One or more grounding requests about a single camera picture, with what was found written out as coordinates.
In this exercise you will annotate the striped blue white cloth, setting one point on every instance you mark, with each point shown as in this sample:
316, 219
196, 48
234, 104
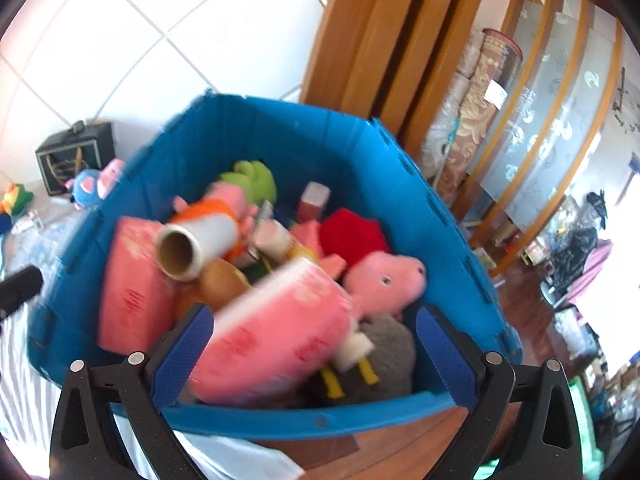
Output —
30, 400

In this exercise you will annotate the gray plush yellow feet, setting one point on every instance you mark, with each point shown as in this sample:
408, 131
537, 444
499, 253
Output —
395, 350

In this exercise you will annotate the pig plush red dress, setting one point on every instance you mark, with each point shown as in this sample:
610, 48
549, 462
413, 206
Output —
385, 275

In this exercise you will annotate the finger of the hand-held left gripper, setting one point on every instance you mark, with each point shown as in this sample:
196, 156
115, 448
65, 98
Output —
20, 285

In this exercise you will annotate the black gift box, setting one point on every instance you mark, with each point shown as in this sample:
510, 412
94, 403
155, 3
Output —
95, 140

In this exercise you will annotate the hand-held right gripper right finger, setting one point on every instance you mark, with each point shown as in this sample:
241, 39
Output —
445, 355

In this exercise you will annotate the pig plush orange outfit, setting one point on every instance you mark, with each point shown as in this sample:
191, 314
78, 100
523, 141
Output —
230, 195

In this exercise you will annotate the curved wooden frame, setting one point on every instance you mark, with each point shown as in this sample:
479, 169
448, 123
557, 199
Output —
380, 35

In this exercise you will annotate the wooden desktop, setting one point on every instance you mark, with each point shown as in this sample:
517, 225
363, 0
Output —
400, 445

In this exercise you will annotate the blue plastic crate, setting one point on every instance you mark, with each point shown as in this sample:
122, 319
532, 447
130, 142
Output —
320, 130

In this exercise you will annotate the pink tissue pack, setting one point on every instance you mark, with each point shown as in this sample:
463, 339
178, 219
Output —
130, 285
270, 340

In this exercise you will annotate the white roll cardboard core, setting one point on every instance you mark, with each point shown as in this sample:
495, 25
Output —
210, 232

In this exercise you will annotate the brown round object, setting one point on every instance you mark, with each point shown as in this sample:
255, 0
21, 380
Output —
220, 280

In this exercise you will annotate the rolled patterned carpet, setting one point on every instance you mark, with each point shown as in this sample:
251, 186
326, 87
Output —
492, 85

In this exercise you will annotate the rolled pale carpet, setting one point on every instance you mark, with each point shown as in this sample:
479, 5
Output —
442, 125

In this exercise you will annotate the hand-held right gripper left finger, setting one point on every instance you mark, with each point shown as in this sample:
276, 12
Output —
182, 355

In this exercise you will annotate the green plush toy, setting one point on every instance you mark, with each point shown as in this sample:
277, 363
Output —
250, 175

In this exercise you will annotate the small red white box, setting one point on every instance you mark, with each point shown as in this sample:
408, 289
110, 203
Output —
315, 200

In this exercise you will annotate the pig plush blue outfit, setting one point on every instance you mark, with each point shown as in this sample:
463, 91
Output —
90, 185

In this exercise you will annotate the green cloth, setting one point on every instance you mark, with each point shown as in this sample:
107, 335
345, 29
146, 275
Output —
582, 410

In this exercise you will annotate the black clothes pile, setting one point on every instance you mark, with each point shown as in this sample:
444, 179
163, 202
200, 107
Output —
580, 240

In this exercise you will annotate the glass partition wooden frame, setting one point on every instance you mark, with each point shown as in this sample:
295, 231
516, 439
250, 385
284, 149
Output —
540, 110

